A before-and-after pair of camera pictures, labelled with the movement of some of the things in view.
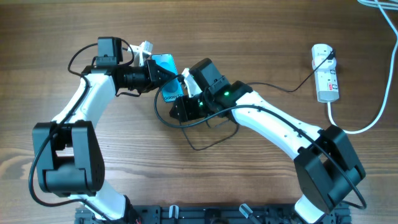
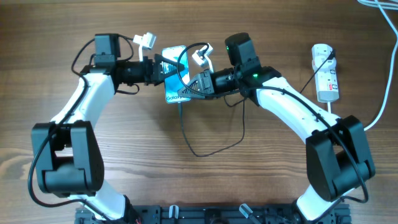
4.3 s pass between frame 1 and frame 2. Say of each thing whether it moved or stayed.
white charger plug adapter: stayed
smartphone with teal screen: moved
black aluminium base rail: stayed
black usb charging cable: moved
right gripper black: moved
